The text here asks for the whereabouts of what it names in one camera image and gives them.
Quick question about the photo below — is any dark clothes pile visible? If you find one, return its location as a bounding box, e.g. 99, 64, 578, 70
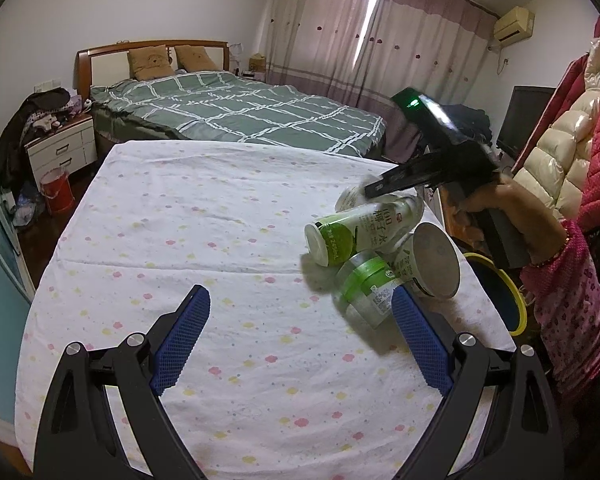
0, 87, 86, 191

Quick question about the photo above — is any yellow rimmed dark bin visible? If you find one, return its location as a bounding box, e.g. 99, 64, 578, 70
462, 254, 526, 336

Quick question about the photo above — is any white dotted tablecloth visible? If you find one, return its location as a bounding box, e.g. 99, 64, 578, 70
14, 141, 518, 478

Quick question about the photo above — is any white puffer jacket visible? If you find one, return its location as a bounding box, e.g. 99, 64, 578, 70
510, 35, 600, 221

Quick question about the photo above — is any cream air conditioner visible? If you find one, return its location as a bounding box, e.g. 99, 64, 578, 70
490, 6, 536, 48

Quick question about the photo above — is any white wooden nightstand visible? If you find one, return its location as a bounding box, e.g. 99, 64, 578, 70
25, 112, 98, 186

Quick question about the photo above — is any person's right hand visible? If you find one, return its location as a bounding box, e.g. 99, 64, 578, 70
452, 172, 571, 267

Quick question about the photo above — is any orange wooden cabinet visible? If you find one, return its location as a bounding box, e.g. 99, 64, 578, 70
432, 187, 481, 256

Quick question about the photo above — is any pink white curtain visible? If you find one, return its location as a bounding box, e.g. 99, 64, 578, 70
260, 0, 498, 111

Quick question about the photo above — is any dark red coat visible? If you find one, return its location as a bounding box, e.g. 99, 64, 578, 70
552, 55, 591, 126

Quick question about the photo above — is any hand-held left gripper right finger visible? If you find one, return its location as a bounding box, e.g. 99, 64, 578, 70
391, 284, 566, 480

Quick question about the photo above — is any green plaid duvet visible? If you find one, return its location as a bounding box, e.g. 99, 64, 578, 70
90, 71, 385, 157

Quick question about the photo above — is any green label plastic bottle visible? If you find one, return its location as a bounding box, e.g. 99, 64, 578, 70
304, 195, 425, 268

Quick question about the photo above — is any clear plastic bottle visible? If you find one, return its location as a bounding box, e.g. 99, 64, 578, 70
335, 184, 381, 213

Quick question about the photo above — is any wooden bed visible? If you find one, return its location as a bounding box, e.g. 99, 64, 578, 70
76, 40, 386, 158

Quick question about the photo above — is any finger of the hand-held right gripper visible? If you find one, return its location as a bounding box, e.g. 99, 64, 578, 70
364, 152, 466, 200

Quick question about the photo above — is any plastic bags heap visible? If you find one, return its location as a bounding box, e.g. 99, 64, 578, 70
10, 182, 48, 226

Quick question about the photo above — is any white plastic cup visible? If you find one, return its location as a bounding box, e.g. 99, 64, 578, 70
392, 222, 462, 302

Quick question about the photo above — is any brown bear face pillow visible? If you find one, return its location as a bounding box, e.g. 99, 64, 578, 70
127, 45, 175, 81

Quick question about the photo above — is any red bucket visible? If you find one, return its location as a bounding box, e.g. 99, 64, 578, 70
39, 167, 76, 216

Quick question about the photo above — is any mixed clothes pile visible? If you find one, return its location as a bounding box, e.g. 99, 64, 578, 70
450, 104, 493, 146

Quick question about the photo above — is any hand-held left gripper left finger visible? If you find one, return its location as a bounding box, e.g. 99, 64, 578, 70
32, 284, 212, 480

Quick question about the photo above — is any black television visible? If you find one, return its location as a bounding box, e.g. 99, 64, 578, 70
495, 85, 558, 161

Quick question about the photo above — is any clear jar green label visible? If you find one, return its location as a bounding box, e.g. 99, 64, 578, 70
336, 252, 406, 331

